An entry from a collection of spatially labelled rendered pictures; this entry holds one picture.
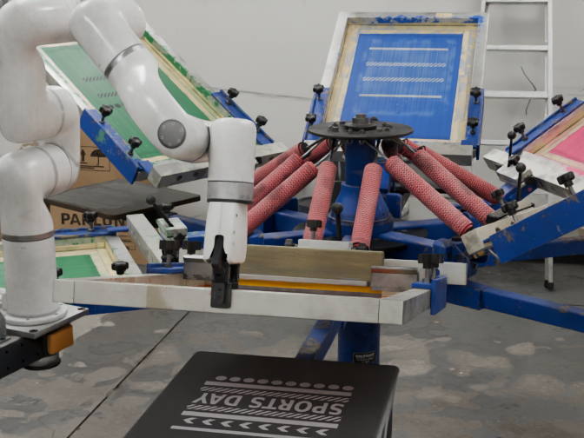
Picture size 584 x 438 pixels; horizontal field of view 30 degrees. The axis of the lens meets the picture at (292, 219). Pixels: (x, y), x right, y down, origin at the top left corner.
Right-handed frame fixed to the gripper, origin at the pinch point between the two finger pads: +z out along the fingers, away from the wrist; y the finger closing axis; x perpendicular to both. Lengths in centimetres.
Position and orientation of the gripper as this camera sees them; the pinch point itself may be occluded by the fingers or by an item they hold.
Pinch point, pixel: (224, 295)
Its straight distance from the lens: 177.5
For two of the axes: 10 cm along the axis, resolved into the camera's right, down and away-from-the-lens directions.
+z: -0.5, 10.0, -0.2
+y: -2.1, -0.3, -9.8
